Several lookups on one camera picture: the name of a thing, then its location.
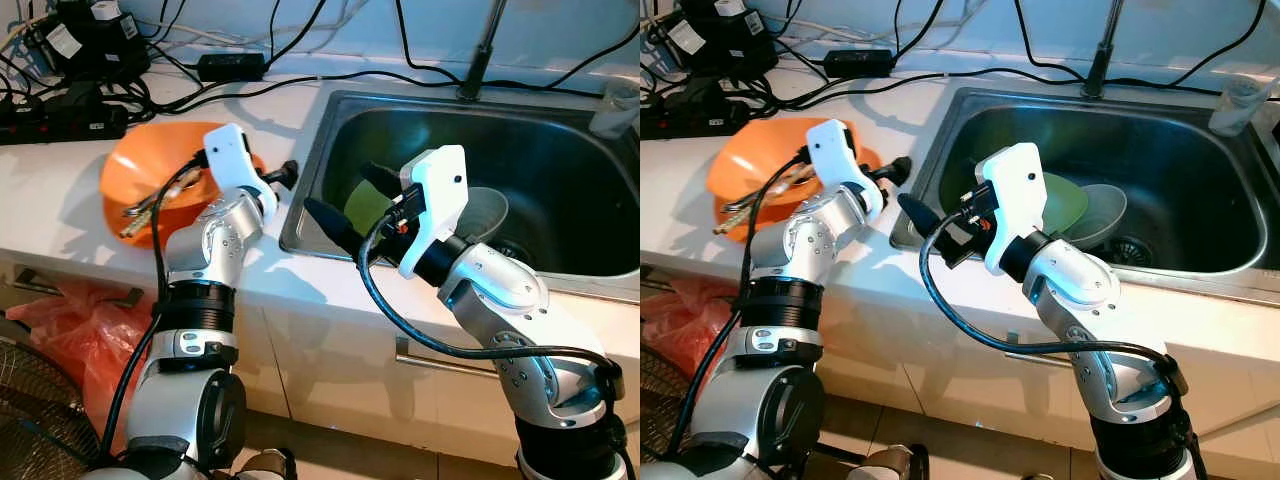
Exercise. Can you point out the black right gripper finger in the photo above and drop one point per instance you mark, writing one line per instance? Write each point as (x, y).
(922, 218)
(975, 172)
(380, 180)
(332, 224)

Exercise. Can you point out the orange plastic bowl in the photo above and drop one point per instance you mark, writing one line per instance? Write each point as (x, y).
(755, 155)
(150, 160)

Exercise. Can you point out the orange plastic plate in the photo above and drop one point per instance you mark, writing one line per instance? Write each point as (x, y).
(745, 232)
(140, 238)

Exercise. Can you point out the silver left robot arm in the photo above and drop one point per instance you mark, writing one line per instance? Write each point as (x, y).
(200, 250)
(800, 250)

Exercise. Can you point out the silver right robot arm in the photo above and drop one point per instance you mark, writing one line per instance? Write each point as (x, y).
(1075, 285)
(500, 285)

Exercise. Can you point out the stainless steel kitchen sink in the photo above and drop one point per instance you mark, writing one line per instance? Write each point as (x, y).
(560, 180)
(1180, 170)

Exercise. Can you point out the green plate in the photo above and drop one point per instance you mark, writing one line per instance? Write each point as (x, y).
(365, 205)
(1065, 200)

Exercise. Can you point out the grey bowl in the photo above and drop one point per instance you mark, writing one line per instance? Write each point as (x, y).
(1100, 215)
(485, 210)

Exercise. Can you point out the black power adapter brick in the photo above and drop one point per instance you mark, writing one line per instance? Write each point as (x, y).
(232, 67)
(858, 62)

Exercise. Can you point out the sink drain strainer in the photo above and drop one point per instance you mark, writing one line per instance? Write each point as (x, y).
(1132, 250)
(510, 250)

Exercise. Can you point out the dark metal faucet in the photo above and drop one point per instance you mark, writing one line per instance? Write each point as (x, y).
(1103, 50)
(480, 50)

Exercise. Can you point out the black power strip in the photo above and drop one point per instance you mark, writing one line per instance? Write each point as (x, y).
(70, 122)
(700, 118)

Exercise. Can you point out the black charger with white label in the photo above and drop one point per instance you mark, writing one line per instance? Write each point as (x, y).
(90, 40)
(720, 40)

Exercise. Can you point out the grey robot left foot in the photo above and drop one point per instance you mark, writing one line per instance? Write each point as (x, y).
(895, 465)
(265, 465)

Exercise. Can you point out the clear glass cup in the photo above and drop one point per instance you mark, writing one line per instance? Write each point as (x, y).
(615, 110)
(1235, 108)

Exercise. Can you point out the red plastic bag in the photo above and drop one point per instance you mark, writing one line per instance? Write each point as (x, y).
(75, 340)
(690, 320)

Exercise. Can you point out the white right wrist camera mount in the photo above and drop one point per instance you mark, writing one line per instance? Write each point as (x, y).
(1010, 185)
(435, 185)

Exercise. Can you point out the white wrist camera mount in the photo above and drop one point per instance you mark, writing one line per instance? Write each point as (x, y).
(835, 155)
(435, 185)
(1010, 185)
(230, 160)

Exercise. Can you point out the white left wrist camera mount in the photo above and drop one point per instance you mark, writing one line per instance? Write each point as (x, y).
(230, 160)
(835, 155)

